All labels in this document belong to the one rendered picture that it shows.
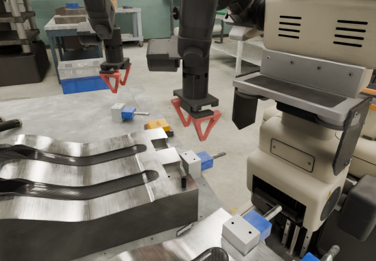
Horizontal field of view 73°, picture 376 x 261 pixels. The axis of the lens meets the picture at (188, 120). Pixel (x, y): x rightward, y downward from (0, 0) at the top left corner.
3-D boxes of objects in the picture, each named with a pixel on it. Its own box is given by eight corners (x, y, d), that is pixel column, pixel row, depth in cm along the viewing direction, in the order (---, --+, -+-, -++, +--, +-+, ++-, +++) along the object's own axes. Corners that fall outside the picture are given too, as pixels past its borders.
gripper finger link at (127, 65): (108, 89, 89) (104, 63, 85) (116, 82, 95) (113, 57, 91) (127, 90, 88) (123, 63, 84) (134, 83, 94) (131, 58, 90)
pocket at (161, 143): (168, 148, 67) (167, 136, 66) (174, 160, 63) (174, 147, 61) (151, 152, 66) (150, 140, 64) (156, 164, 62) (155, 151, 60)
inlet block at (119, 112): (151, 117, 96) (150, 104, 93) (147, 123, 91) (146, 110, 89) (117, 115, 97) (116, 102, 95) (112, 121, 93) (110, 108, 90)
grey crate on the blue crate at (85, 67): (106, 67, 376) (104, 57, 369) (108, 75, 342) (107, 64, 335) (61, 71, 357) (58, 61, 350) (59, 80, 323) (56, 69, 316)
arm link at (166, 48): (202, 53, 43) (205, 12, 46) (136, 51, 44) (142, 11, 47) (202, 85, 55) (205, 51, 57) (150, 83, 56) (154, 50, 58)
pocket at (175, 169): (182, 173, 58) (182, 160, 57) (190, 188, 54) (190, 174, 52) (163, 178, 57) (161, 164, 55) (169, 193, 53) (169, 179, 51)
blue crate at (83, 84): (108, 81, 386) (106, 66, 376) (111, 90, 351) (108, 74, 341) (64, 86, 367) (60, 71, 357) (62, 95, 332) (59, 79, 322)
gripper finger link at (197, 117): (194, 149, 56) (195, 110, 51) (179, 134, 61) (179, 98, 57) (220, 141, 59) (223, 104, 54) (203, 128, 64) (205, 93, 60)
